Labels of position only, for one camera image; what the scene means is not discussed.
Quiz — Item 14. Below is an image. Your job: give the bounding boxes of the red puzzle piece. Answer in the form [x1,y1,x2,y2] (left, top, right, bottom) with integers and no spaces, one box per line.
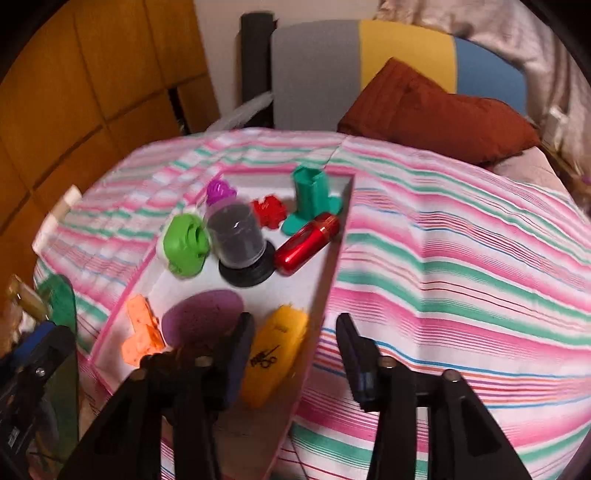
[252,195,287,230]

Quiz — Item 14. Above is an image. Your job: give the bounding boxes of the teal cylinder toy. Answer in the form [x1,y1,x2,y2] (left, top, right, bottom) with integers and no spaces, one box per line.
[281,165,342,236]

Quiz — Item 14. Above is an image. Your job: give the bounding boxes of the small white box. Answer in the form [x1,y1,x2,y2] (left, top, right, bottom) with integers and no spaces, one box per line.
[542,105,568,150]

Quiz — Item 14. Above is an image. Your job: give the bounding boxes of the magenta perforated cup toy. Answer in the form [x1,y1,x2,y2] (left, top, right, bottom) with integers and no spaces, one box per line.
[206,179,238,207]

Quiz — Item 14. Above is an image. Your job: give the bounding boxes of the orange cube blocks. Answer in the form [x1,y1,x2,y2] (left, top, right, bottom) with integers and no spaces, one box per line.
[121,295,165,367]

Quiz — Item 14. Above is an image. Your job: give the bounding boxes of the wooden wardrobe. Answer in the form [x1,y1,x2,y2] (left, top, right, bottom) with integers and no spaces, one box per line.
[1,1,219,280]

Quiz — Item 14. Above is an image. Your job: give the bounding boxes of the beige patterned curtain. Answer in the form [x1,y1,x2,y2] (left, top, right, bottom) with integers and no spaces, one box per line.
[376,1,590,174]

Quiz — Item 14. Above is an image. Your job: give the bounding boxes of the red metallic capsule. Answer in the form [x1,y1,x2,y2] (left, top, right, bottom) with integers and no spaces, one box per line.
[273,212,341,276]

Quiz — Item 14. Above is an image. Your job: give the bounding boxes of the green white round toy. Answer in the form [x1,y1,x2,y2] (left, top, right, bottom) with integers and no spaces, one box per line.
[156,213,211,278]

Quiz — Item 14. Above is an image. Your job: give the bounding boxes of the grey cylinder black base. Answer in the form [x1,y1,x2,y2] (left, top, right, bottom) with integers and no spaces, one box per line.
[205,198,276,288]

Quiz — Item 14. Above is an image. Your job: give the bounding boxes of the dark brown flower piece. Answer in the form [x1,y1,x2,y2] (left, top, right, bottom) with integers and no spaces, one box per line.
[139,350,181,382]

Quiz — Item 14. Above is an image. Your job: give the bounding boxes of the purple oval toy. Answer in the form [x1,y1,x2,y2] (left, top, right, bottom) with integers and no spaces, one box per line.
[161,289,243,348]

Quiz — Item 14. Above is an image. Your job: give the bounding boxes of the white pink-edged tray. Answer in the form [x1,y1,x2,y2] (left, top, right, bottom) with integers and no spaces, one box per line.
[89,167,341,479]

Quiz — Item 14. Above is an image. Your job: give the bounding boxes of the black rolled mat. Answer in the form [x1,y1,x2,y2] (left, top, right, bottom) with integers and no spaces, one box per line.
[239,11,276,128]

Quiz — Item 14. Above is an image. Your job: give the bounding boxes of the dark red cushion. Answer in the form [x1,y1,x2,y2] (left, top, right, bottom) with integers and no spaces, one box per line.
[338,58,541,165]

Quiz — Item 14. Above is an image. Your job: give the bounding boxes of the pink green striped bedspread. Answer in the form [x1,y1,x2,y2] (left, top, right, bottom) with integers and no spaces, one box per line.
[34,129,590,479]

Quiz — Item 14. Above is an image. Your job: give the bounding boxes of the yellow orange oval toy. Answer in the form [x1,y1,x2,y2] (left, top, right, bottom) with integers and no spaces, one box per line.
[239,305,310,409]

